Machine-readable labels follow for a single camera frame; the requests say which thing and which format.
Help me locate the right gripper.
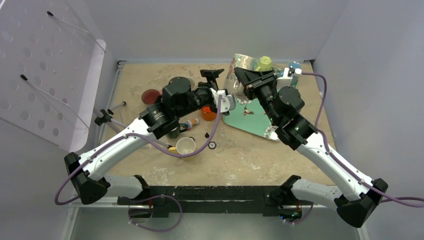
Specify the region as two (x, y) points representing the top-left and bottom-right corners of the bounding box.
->
(234, 67), (280, 125)

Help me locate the beige dragon print mug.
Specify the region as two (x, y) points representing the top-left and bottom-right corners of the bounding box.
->
(224, 53), (257, 100)

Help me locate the orange mug black handle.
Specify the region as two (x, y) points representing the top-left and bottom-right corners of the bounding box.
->
(200, 106), (217, 122)

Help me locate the pink halloween mug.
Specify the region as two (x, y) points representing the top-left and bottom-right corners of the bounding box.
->
(141, 89), (162, 105)

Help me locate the yellow mug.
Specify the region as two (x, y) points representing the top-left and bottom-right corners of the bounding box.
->
(167, 137), (196, 158)

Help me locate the cream mug with coral print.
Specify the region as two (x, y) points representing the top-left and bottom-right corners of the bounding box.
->
(185, 77), (197, 91)

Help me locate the dark teal mug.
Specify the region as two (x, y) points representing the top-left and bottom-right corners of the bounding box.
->
(167, 123), (188, 139)

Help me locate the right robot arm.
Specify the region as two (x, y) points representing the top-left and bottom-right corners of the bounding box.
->
(234, 67), (388, 228)

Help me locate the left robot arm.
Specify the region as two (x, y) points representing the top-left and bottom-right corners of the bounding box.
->
(64, 68), (227, 205)

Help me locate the lime green mug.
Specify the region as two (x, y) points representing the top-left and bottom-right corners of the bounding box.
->
(254, 56), (273, 72)

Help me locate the blue mug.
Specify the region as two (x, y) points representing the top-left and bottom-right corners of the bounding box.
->
(287, 61), (302, 88)

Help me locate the green floral tray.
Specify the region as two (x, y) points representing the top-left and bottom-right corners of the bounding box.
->
(223, 80), (291, 141)

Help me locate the ice cream cone toy figure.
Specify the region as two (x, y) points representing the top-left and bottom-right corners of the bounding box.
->
(185, 118), (199, 131)

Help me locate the white perforated panel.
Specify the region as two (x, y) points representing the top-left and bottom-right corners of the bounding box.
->
(0, 0), (106, 152)

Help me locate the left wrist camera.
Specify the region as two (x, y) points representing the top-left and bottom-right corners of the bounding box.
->
(210, 88), (236, 114)

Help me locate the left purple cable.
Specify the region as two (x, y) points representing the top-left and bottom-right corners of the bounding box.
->
(54, 94), (223, 232)

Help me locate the purple cable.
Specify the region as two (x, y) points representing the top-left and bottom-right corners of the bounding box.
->
(54, 94), (223, 232)
(283, 72), (424, 226)

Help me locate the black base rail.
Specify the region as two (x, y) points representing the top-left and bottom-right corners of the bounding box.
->
(117, 185), (312, 218)

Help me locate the aluminium frame rail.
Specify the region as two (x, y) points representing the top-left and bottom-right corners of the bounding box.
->
(88, 182), (340, 210)

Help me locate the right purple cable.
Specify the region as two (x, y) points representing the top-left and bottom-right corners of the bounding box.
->
(283, 72), (424, 226)

